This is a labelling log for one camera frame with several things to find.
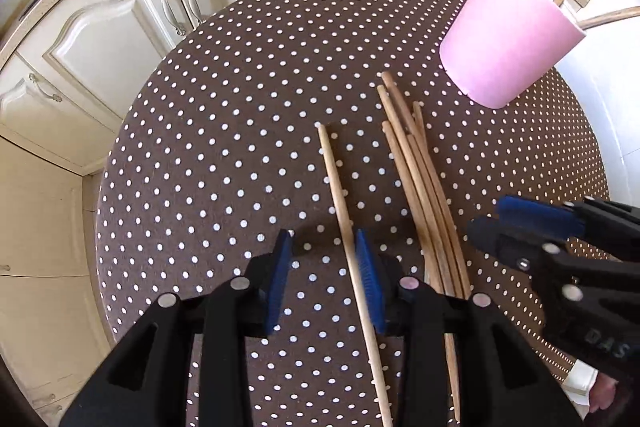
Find wooden chopstick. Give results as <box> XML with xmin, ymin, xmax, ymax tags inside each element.
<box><xmin>317</xmin><ymin>124</ymin><xmax>393</xmax><ymax>427</ymax></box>

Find lower kitchen cabinets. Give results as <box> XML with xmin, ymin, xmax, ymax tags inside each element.
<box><xmin>1</xmin><ymin>0</ymin><xmax>236</xmax><ymax>426</ymax></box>

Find person's right hand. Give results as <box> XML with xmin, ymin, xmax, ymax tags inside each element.
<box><xmin>588</xmin><ymin>372</ymin><xmax>628</xmax><ymax>414</ymax></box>

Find brown polka dot tablecloth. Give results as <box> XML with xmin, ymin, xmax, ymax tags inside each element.
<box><xmin>96</xmin><ymin>0</ymin><xmax>608</xmax><ymax>426</ymax></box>

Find pink cylindrical cup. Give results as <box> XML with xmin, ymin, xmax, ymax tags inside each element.
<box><xmin>439</xmin><ymin>0</ymin><xmax>586</xmax><ymax>109</ymax></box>

